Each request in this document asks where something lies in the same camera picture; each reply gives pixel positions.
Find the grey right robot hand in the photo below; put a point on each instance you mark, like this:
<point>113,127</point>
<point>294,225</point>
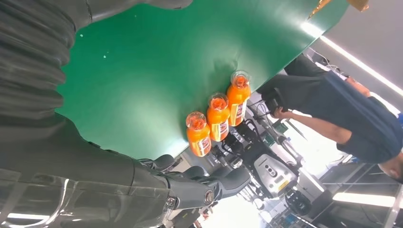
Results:
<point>78,176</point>

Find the ribbed grey right arm sleeve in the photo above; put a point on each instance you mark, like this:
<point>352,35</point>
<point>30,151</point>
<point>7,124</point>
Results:
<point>31,56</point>

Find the silver humanoid robot body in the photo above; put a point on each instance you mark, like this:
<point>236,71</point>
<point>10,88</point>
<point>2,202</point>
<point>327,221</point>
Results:
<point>274,174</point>

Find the black handheld device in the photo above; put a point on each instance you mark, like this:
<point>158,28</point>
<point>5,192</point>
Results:
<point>272,99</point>

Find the person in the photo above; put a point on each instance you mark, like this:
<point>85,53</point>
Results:
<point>352,113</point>

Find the short ceiling light panel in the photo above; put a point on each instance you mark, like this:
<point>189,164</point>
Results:
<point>365,199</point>

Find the long ceiling light strip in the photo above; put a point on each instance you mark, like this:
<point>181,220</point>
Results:
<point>346,55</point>

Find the yellow plastic item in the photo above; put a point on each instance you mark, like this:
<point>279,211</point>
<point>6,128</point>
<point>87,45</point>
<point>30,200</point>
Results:
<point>319,6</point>

